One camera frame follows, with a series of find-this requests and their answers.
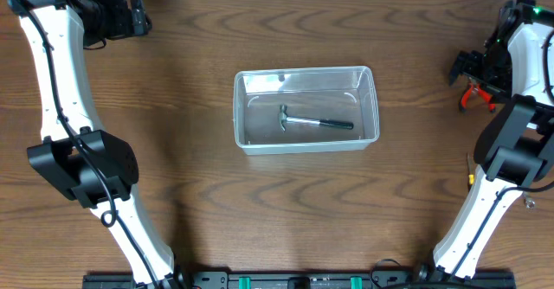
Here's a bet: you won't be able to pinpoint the silver combination wrench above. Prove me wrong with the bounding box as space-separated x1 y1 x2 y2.
524 193 536 209

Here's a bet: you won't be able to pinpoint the clear plastic container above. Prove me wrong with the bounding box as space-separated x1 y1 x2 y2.
233 66 380 155

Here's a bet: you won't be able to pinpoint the small black-handled hammer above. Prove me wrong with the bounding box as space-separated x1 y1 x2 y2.
278 105 354 132

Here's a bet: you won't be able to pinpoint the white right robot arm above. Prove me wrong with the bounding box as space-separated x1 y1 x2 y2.
419 0 553 284

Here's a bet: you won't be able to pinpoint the red-handled pliers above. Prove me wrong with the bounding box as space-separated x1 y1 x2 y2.
458 80 497 114

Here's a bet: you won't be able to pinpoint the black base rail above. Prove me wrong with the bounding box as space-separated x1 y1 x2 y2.
82 268 517 289

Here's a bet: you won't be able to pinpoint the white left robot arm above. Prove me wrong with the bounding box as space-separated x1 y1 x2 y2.
7 0 190 288

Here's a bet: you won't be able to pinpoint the black yellow screwdriver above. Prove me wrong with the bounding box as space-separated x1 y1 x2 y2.
467 153 475 189

